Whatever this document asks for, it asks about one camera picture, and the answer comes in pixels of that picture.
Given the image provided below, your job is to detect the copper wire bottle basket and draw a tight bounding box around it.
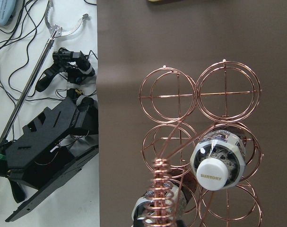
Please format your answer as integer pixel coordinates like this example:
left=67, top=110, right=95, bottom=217
left=139, top=60, right=263, bottom=227

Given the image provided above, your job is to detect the tea bottle two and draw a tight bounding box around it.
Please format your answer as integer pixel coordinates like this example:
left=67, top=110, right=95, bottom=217
left=190, top=126, right=246, bottom=191

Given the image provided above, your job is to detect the tea bottle three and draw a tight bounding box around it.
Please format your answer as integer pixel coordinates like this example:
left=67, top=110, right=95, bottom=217
left=131, top=172, right=197, bottom=227

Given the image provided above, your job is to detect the black device on side table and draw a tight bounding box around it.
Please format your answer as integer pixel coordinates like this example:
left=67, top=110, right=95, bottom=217
left=0, top=97, right=98, bottom=222

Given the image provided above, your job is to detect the metal telescopic pole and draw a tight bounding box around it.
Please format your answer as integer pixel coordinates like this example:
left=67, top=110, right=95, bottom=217
left=0, top=0, right=89, bottom=147

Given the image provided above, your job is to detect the teach pendant tablet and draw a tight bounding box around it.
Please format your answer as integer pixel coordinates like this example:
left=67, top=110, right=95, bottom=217
left=0, top=0, right=17, bottom=26

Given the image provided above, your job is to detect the black handheld camera rig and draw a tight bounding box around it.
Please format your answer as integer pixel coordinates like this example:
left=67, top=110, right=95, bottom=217
left=35, top=47, right=96, bottom=100

